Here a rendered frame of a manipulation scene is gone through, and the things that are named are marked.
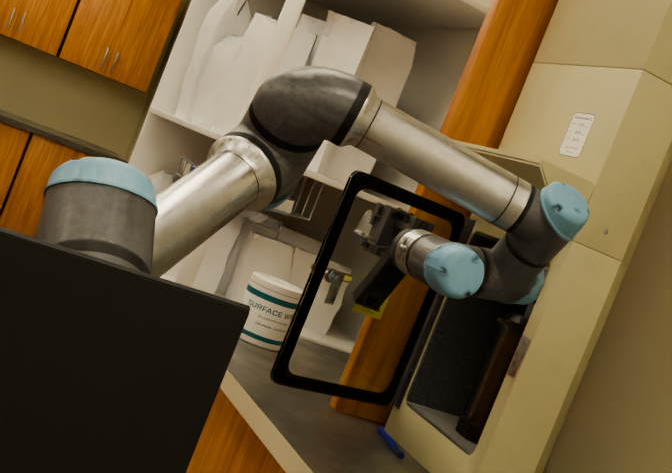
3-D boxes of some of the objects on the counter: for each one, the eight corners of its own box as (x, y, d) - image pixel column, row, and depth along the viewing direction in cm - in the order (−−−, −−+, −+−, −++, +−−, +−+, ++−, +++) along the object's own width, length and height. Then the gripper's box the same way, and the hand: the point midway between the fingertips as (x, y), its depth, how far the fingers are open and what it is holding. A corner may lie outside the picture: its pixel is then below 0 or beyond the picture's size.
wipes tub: (271, 339, 235) (293, 282, 234) (288, 356, 223) (312, 296, 222) (223, 324, 229) (246, 266, 229) (238, 341, 217) (263, 279, 217)
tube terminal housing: (483, 458, 198) (625, 110, 195) (577, 533, 169) (747, 125, 166) (382, 430, 188) (532, 62, 185) (464, 505, 158) (644, 69, 155)
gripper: (450, 231, 151) (392, 207, 170) (402, 212, 147) (349, 190, 167) (429, 281, 151) (374, 252, 171) (381, 264, 148) (330, 236, 167)
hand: (358, 238), depth 168 cm, fingers closed
